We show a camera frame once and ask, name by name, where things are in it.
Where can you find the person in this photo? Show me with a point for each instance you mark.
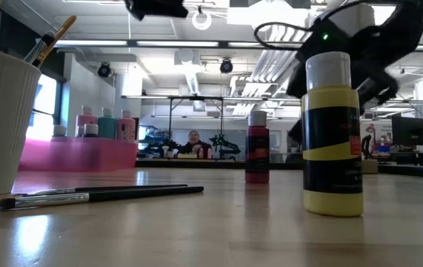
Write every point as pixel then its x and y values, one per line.
pixel 194 141

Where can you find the pink plastic tray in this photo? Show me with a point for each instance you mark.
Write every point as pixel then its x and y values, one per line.
pixel 74 155

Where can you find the small yellow paint bottle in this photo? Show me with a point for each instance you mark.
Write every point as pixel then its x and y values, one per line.
pixel 331 96

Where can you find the small magenta paint bottle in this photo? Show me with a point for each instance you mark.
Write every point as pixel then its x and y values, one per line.
pixel 257 148

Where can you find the black ceiling spotlight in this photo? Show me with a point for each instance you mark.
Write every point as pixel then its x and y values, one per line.
pixel 226 66
pixel 104 69

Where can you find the background black robot arm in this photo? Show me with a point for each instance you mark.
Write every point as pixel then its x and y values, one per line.
pixel 226 146

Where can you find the black monitor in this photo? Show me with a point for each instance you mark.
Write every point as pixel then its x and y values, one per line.
pixel 411 130

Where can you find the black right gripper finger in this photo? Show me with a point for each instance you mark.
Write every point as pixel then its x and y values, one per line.
pixel 299 87
pixel 297 133

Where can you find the small dark blue paint bottle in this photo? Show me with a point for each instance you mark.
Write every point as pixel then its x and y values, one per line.
pixel 91 130

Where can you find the long ceiling light bar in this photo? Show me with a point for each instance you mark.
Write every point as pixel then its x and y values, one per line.
pixel 178 43

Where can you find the black paintbrush orange bristles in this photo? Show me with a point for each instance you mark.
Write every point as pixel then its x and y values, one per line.
pixel 61 31

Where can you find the brown cardboard box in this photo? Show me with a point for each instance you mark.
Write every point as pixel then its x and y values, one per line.
pixel 369 167

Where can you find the flat paintbrush silver ferrule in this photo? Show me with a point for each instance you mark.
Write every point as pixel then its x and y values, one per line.
pixel 140 193

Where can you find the white ribbed cup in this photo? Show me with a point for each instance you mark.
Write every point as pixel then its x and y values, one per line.
pixel 0 122

